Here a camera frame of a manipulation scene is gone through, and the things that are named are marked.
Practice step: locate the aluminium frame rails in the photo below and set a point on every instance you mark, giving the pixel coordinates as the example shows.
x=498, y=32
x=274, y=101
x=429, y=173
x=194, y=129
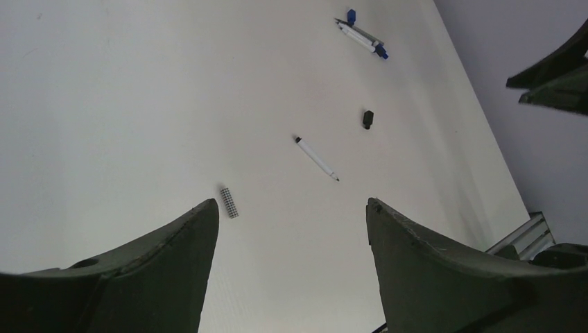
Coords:
x=527, y=241

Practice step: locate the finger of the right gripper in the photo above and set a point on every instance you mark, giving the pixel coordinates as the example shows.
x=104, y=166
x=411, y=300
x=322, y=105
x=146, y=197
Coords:
x=566, y=93
x=568, y=57

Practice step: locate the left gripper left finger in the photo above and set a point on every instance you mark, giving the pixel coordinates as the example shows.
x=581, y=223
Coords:
x=155, y=283

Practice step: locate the checkered pen cap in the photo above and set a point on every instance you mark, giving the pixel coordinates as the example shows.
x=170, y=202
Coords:
x=228, y=202

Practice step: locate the thin white black-tip pen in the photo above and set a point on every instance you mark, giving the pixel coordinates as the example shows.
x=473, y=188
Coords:
x=316, y=158

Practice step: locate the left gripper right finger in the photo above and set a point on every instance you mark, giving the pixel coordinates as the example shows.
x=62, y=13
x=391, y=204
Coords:
x=431, y=283

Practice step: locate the small black pen cap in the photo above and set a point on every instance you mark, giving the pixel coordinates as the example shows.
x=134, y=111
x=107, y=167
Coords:
x=367, y=119

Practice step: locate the blue pen cap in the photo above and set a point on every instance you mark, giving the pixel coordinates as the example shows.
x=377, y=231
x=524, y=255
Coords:
x=351, y=17

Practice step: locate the grey pen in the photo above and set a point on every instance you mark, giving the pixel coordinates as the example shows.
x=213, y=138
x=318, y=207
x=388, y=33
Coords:
x=361, y=32

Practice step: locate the white pen blue end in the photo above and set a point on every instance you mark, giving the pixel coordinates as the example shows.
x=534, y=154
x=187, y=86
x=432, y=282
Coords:
x=373, y=46

